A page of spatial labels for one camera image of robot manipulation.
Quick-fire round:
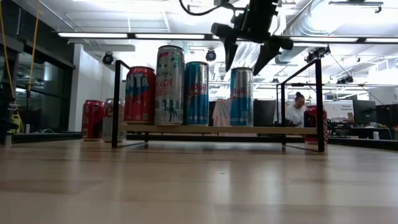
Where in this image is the wooden shelf with black frame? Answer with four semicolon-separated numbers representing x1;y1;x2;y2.
111;58;325;153

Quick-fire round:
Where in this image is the red Coca-Cola can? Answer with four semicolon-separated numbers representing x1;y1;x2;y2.
303;105;330;144
81;100;106;141

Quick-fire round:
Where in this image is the overhead LED light bar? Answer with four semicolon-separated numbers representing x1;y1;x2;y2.
55;30;398;45

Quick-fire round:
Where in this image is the orange Fanta can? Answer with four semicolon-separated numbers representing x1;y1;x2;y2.
123;65;157;125

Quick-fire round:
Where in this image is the black monitor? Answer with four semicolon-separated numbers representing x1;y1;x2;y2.
352;99;377;124
375;104;398;128

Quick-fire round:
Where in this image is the black cable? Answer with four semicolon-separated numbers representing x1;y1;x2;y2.
178;0;238;17

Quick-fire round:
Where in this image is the white Celsius can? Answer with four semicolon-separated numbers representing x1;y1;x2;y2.
154;45;186;126

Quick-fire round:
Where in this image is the yellow cable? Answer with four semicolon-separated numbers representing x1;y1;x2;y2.
0;0;16;100
27;0;41;94

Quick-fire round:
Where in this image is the silver Diet Coke can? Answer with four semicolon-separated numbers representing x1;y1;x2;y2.
101;98;127;143

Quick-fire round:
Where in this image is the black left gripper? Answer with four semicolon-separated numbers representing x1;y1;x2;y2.
210;12;295;77

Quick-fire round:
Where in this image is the yellow-green plug device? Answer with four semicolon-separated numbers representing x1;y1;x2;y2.
11;111;24;133

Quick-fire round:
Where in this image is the person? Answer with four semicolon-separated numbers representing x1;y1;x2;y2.
285;91;308;128

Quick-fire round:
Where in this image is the black panel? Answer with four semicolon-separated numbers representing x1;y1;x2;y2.
253;99;277;128
208;101;216;126

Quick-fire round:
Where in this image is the black track light cluster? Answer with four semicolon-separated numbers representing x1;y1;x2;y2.
304;45;332;63
336;75;355;85

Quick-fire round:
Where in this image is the white cloth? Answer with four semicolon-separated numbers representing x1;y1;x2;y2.
212;98;231;128

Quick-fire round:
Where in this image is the white sign board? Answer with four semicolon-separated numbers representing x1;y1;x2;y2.
328;100;354;123

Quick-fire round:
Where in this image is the blue silver Red Bull can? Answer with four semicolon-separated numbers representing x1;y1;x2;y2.
229;67;254;127
184;61;210;126

